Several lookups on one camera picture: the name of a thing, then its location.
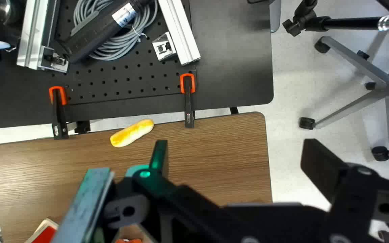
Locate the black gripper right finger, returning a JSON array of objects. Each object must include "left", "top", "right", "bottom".
[{"left": 126, "top": 138, "right": 171, "bottom": 182}]

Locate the teal padded gripper left finger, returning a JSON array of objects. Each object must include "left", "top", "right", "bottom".
[{"left": 52, "top": 167, "right": 117, "bottom": 243}]

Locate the yellow banana shaped object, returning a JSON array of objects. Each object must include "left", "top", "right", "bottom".
[{"left": 109, "top": 117, "right": 156, "bottom": 148}]

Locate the small orange object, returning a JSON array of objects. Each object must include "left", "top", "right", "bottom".
[{"left": 115, "top": 234, "right": 145, "bottom": 243}]

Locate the wooden box with red front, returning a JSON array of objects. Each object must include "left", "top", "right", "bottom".
[{"left": 23, "top": 217, "right": 61, "bottom": 243}]

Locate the black perforated board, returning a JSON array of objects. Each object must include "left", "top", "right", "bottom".
[{"left": 0, "top": 0, "right": 275, "bottom": 128}]

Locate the black and white tag marker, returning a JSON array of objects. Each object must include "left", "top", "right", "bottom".
[{"left": 152, "top": 30, "right": 179, "bottom": 60}]

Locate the black box with white label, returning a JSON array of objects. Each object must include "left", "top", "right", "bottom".
[{"left": 59, "top": 0, "right": 159, "bottom": 64}]

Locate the grey office chair base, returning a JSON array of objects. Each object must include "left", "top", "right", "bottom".
[{"left": 299, "top": 12, "right": 389, "bottom": 161}]

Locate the black tripod stand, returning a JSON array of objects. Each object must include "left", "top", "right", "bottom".
[{"left": 281, "top": 0, "right": 389, "bottom": 37}]

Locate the black clamp with orange handle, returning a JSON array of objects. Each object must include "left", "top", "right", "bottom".
[
  {"left": 48, "top": 84, "right": 72, "bottom": 140},
  {"left": 179, "top": 71, "right": 198, "bottom": 129}
]

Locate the aluminium extrusion post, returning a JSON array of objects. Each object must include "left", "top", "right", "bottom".
[
  {"left": 17, "top": 0, "right": 71, "bottom": 72},
  {"left": 157, "top": 0, "right": 203, "bottom": 66}
]

